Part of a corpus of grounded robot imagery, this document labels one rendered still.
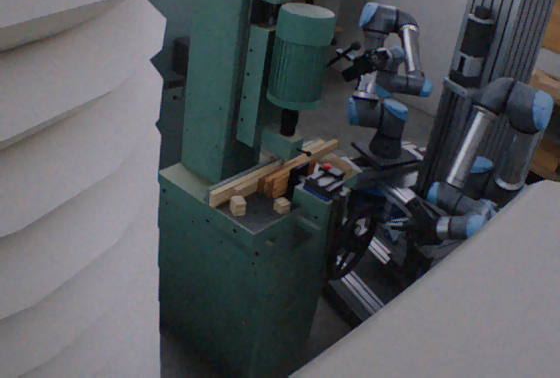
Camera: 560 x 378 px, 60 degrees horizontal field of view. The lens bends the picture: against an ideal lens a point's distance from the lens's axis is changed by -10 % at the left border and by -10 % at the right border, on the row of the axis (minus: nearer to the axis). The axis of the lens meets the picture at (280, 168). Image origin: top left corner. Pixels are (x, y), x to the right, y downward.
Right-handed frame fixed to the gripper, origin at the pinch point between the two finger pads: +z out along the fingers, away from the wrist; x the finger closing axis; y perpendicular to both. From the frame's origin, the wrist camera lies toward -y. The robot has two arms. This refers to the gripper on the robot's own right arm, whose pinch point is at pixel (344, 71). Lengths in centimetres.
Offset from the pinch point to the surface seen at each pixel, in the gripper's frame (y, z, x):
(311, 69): 0.5, 16.2, -3.7
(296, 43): 3.3, 20.3, -12.0
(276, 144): -27.5, 15.7, 10.6
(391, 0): -128, -328, -84
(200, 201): -56, 34, 16
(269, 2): -2.0, 15.3, -29.6
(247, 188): -33.9, 30.7, 19.5
